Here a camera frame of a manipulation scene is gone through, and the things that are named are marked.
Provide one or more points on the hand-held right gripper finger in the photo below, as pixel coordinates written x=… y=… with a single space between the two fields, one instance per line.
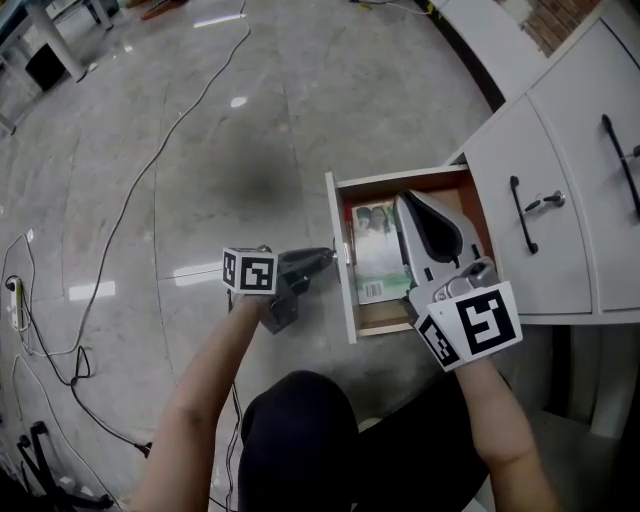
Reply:
x=412 y=260
x=470 y=240

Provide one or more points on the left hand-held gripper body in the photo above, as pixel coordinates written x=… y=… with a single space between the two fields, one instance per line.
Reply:
x=257 y=272

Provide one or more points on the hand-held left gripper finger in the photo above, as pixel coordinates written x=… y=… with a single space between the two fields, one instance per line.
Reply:
x=315 y=257

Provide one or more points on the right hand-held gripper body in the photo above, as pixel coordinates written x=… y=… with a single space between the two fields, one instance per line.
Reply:
x=480 y=320

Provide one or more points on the white bottom drawer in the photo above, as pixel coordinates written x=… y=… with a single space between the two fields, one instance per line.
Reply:
x=380 y=320

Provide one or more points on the white drawer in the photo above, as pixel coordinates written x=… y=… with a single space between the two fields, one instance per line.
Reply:
x=380 y=320
x=585 y=175
x=555 y=270

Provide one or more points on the white top drawer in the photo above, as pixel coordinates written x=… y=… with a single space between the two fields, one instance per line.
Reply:
x=585 y=175

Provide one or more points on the person's right forearm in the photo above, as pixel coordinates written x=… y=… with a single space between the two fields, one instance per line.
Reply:
x=505 y=435

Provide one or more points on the person's left forearm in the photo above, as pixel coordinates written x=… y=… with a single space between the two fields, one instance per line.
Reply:
x=200 y=390

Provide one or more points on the white cabinet with red top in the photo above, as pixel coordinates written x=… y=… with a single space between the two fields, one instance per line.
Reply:
x=610 y=380

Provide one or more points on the green photo-cover book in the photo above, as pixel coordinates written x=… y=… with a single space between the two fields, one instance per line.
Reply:
x=375 y=250

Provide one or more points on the person's black trousers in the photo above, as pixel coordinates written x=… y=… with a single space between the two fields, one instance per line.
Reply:
x=310 y=440

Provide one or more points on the white power strip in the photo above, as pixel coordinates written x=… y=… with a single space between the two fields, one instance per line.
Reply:
x=15 y=305

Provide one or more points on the black waste bin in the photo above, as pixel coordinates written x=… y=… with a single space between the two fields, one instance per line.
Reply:
x=46 y=67

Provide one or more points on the blue-cloth covered table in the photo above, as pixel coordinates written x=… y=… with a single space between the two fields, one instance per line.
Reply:
x=60 y=45

